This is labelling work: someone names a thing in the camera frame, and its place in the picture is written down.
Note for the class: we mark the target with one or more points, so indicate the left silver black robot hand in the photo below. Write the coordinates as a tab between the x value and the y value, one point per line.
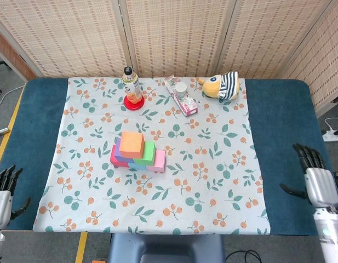
1	206

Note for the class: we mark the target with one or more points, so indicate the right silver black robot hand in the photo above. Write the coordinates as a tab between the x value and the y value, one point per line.
320	189

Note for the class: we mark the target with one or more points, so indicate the red cube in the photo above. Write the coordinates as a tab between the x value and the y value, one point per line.
115	161

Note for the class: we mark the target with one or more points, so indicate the purple cube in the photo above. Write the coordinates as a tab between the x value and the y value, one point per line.
119	153

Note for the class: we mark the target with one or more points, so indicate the light blue cube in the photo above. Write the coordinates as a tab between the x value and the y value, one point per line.
137	166

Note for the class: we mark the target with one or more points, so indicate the orange cube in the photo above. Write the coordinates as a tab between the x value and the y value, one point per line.
131	145

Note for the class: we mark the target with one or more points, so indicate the green cube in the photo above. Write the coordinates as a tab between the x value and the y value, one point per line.
147	156

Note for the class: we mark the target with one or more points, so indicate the pink cube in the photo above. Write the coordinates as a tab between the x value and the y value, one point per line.
159	161

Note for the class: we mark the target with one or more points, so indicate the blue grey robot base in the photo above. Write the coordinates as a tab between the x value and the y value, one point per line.
166	246

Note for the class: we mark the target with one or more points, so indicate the white power strip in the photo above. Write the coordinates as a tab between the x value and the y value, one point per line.
333	136

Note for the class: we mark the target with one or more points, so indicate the grey metal bar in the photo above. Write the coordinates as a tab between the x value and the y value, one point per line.
0	132

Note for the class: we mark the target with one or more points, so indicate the teal table cover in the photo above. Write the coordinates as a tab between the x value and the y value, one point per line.
281	123

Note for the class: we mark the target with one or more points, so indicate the small orange object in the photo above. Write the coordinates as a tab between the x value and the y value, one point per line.
98	261

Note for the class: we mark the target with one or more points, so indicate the yellow plush toy striped shirt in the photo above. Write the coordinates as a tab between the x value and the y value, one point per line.
218	87

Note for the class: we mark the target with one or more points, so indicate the pink floral carton box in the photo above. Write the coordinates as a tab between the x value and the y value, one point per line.
189	105

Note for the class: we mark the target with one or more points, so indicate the floral print tablecloth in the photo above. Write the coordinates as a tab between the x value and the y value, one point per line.
157	197

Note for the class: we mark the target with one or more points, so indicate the red round coaster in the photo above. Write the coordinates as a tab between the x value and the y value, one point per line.
134	106

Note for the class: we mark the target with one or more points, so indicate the small white jar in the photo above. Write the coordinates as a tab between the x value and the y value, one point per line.
181	88

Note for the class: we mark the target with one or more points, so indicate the orange drink plastic bottle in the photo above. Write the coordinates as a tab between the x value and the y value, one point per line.
130	87

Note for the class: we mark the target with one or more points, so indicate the woven bamboo folding screen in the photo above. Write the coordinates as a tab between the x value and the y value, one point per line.
185	33

